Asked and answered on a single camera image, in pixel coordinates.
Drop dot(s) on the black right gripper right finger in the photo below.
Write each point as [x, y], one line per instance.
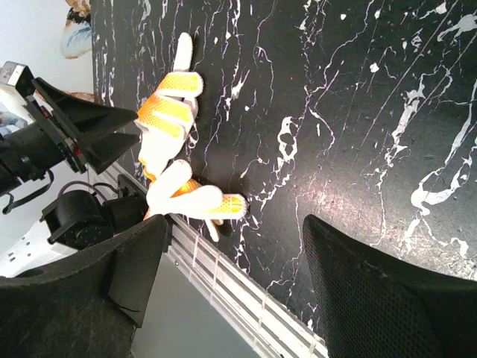
[373, 305]

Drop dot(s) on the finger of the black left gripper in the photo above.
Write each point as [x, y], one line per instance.
[102, 154]
[86, 121]

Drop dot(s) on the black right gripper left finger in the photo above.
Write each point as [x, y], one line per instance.
[88, 304]

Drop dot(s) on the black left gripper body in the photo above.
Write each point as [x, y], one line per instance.
[32, 151]

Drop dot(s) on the orange striped white glove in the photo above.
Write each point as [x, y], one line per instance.
[168, 115]

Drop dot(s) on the white glove orange cuff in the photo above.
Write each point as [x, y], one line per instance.
[174, 191]

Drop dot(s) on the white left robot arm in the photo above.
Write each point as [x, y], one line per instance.
[74, 220]

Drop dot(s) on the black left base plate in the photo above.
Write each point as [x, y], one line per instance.
[128, 186]

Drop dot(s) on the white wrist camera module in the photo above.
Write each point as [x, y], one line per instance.
[16, 86]

